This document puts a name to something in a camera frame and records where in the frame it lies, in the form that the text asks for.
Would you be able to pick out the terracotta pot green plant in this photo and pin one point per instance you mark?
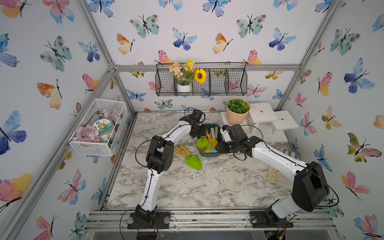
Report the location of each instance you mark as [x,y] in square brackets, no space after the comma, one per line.
[237,111]

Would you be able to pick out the teal plastic storage box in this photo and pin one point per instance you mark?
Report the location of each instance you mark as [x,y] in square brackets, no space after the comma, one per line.
[220,138]

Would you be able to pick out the white pot with flowers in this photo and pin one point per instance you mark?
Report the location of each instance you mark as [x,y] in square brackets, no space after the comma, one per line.
[186,75]

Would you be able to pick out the white stepped wooden stand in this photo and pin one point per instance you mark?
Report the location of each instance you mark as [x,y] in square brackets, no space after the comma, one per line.
[262,121]

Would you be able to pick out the green shovel yellow handle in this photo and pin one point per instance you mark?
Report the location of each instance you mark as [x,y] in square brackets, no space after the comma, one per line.
[203,144]
[181,153]
[193,161]

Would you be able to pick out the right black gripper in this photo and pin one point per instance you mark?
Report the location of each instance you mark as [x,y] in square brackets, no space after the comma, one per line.
[221,148]

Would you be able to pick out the yellow plastic shovel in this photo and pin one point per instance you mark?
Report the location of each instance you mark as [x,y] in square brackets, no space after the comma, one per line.
[212,145]

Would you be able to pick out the pink artificial hydrangea flowers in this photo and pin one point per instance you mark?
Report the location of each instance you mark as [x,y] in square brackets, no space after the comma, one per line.
[86,134]

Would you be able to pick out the round tin green lid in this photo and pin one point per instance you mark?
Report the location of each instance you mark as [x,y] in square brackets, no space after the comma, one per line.
[103,126]

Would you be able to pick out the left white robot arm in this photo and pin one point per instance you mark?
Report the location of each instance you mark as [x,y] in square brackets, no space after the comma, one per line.
[159,159]

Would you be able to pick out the light blue shovel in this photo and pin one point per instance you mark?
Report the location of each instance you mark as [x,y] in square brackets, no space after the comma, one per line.
[212,133]

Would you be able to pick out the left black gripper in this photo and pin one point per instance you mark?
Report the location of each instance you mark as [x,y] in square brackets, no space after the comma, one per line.
[202,132]

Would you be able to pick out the blue shovel wooden handle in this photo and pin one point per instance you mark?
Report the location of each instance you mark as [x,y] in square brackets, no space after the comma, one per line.
[216,132]

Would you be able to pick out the white wire wall basket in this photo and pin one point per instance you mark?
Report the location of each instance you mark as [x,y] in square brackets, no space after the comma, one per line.
[116,112]

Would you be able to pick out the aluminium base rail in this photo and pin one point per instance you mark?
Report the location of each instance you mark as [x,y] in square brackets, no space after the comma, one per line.
[207,219]

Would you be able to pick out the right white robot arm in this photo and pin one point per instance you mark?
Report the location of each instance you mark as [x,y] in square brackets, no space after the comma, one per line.
[310,187]

